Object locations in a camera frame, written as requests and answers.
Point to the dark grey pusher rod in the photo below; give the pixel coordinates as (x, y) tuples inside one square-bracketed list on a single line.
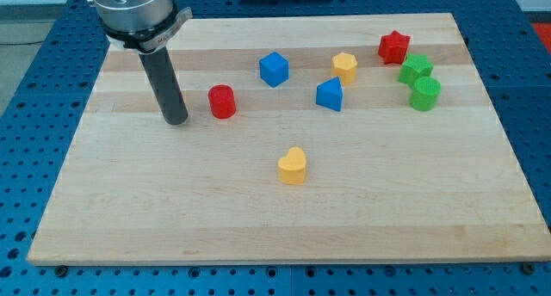
[(162, 77)]

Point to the red cylinder block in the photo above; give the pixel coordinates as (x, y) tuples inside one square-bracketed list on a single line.
[(222, 101)]

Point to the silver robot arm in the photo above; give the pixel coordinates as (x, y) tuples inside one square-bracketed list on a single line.
[(146, 26)]

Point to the yellow heart block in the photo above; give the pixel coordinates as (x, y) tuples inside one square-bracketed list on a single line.
[(292, 166)]

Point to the blue cube block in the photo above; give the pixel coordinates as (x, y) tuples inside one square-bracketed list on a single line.
[(274, 69)]

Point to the wooden board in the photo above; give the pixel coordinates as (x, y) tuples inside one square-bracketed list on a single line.
[(385, 183)]

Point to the blue triangle block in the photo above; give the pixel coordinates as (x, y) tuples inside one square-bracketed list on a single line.
[(329, 94)]

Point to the yellow hexagon block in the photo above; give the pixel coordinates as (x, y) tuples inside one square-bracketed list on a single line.
[(344, 66)]

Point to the red star block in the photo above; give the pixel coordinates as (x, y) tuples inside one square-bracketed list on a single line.
[(393, 47)]

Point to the green star block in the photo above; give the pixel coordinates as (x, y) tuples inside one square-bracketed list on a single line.
[(414, 67)]

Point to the green cylinder block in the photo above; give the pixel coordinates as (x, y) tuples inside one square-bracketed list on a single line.
[(425, 93)]

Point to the blue perforated table plate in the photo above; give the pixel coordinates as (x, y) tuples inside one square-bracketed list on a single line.
[(38, 124)]

